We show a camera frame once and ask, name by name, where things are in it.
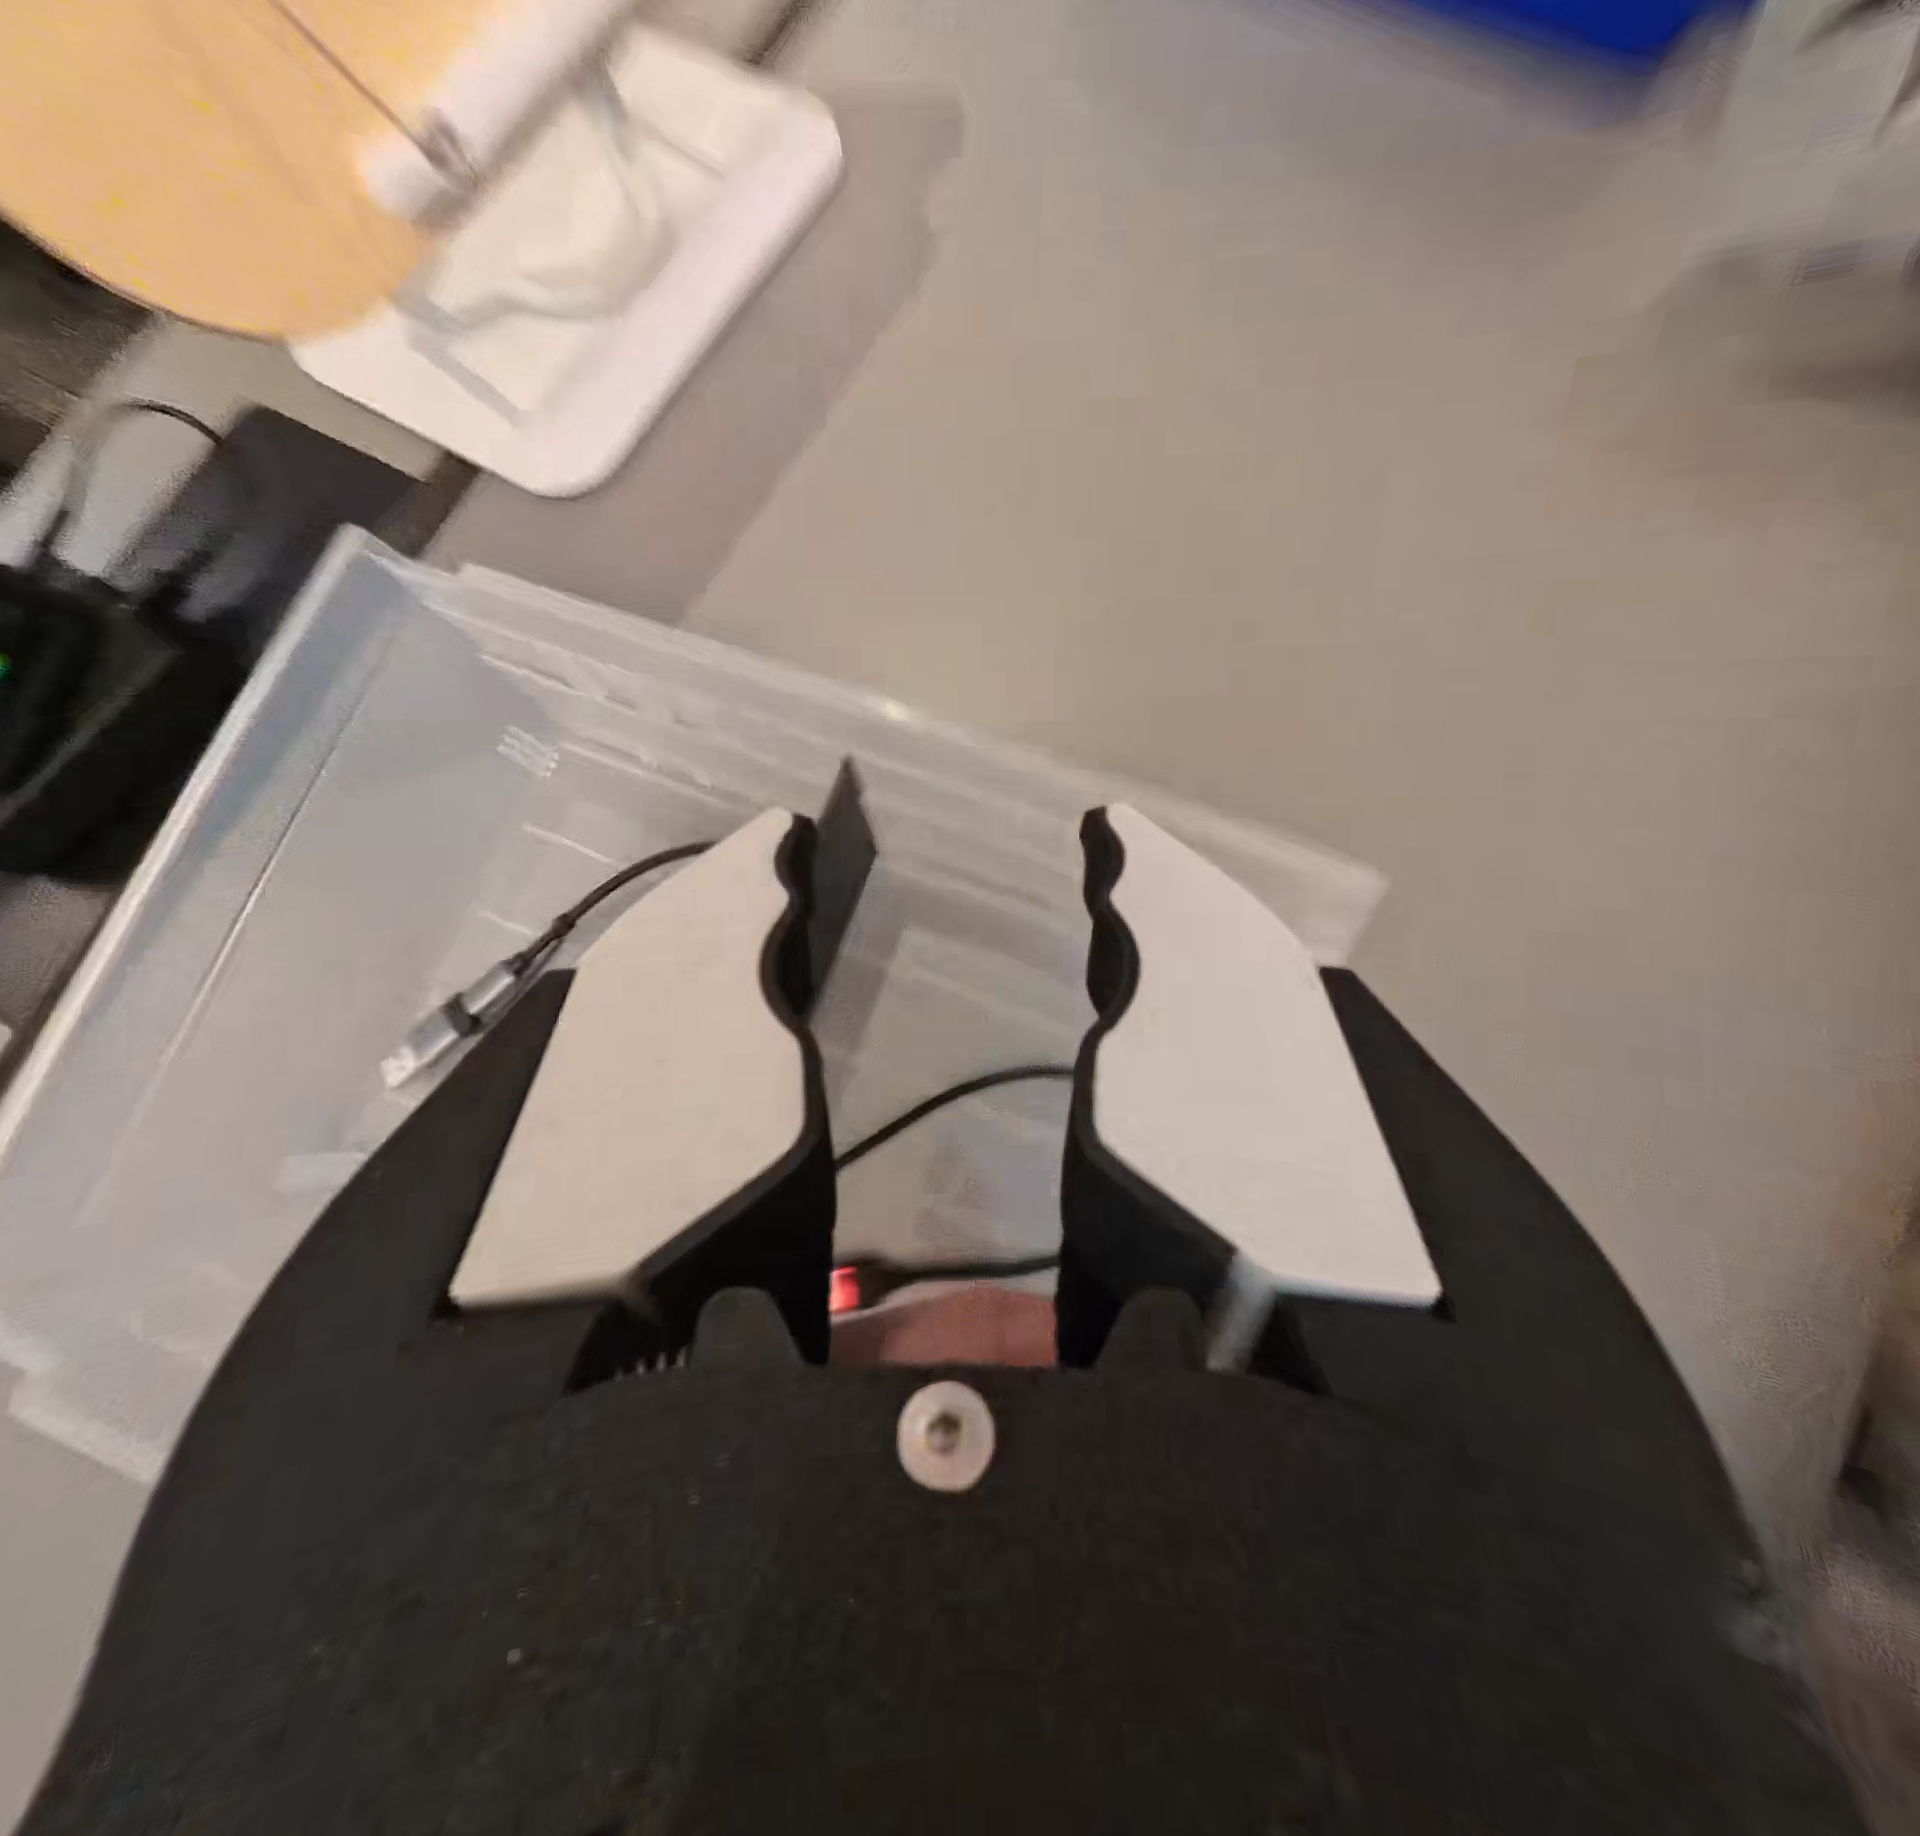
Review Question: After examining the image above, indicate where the black power cable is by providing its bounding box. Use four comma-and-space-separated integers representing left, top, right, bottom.
51, 399, 230, 622

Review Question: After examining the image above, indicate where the black desk mat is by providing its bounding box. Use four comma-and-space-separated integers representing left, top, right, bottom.
226, 403, 485, 554

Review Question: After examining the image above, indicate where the clear plastic bin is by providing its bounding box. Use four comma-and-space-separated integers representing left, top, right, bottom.
0, 522, 1382, 1478

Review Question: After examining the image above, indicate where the wooden book stand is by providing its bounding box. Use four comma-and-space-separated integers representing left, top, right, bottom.
0, 0, 845, 500

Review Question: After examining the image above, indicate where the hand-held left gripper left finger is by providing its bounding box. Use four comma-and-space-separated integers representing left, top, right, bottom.
446, 808, 836, 1374

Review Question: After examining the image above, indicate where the black power station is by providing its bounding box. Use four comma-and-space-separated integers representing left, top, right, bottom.
0, 562, 247, 877

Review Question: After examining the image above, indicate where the grey-plug USB cable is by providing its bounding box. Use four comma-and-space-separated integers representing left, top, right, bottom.
380, 839, 719, 1092

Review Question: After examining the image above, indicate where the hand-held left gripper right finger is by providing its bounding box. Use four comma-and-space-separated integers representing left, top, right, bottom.
1057, 804, 1445, 1374

